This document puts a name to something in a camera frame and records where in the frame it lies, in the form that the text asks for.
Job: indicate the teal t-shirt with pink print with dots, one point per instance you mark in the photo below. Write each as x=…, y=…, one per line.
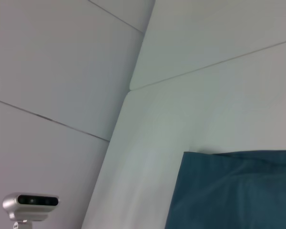
x=233, y=190

